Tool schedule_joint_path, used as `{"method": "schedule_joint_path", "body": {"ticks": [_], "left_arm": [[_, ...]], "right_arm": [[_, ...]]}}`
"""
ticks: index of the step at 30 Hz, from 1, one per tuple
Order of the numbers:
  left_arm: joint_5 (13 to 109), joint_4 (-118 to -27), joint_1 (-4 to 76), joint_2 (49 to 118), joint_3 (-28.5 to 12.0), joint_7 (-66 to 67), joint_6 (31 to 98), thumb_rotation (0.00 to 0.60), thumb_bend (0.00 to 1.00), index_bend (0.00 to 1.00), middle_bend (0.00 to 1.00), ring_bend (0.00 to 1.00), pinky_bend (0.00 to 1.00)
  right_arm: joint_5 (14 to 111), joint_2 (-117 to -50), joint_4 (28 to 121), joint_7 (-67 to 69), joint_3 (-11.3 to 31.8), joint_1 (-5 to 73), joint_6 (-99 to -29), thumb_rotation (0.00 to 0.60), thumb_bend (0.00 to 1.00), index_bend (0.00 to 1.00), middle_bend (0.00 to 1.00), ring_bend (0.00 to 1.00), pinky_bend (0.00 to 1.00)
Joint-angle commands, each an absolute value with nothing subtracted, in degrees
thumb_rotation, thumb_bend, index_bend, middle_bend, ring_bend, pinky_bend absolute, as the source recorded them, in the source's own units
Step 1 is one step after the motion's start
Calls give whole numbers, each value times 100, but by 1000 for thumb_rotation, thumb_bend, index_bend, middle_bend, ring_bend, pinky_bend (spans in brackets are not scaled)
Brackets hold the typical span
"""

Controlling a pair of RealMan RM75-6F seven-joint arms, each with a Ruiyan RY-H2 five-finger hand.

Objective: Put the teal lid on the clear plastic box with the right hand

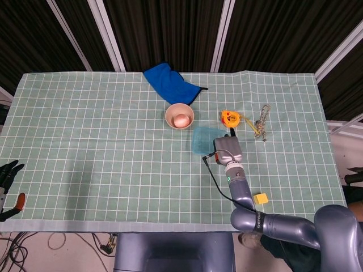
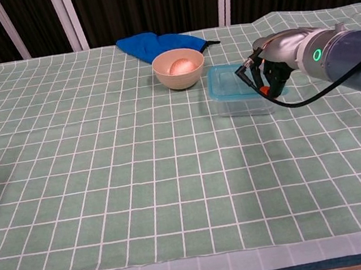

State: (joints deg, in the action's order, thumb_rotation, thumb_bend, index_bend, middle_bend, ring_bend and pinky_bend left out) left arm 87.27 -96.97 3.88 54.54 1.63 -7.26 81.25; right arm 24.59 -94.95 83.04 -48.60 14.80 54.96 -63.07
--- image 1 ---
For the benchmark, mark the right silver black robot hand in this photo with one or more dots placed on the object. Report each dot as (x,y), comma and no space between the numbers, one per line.
(228,150)

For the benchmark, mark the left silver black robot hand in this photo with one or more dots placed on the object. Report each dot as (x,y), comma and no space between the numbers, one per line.
(8,173)

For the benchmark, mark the blue plastic lid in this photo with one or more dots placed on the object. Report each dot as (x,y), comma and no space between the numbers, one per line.
(202,140)

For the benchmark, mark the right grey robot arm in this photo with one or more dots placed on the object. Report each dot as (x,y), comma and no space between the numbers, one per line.
(283,224)

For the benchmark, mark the orange tape measure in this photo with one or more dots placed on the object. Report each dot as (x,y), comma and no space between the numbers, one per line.
(230,119)

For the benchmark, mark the pink egg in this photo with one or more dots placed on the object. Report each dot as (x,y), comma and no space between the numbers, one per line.
(181,120)

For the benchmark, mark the yellow cube block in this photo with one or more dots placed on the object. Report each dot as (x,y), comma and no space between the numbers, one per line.
(261,199)

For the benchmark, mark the beige bowl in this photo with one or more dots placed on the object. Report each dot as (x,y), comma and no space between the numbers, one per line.
(170,113)

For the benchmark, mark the green checked tablecloth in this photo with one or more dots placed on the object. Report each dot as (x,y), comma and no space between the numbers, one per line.
(85,141)

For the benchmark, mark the blue cloth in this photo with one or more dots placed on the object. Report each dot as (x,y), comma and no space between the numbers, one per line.
(170,82)

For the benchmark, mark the white shoe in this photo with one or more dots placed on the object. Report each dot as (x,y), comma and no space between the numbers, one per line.
(249,242)

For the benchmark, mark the grey robot torso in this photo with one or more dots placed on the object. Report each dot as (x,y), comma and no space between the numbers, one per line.
(170,252)

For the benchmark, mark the black yellow power plug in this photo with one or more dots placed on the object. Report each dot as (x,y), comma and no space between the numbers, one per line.
(106,248)

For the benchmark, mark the bystander dark trouser leg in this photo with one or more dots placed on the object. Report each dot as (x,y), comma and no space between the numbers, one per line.
(289,258)

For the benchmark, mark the black chair part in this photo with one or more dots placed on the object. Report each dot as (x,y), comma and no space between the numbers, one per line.
(354,178)

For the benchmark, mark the black pleated curtain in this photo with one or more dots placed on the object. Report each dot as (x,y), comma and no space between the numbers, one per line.
(170,28)

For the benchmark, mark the white frame corner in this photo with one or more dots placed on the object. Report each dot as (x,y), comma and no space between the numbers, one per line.
(4,95)

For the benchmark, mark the wide white frame post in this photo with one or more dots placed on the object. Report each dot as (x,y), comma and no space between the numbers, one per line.
(340,51)
(225,35)
(107,35)

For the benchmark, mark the white metal rail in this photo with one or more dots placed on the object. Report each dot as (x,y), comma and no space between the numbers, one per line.
(344,131)

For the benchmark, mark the thin white frame post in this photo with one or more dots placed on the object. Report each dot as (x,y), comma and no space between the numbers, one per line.
(70,37)

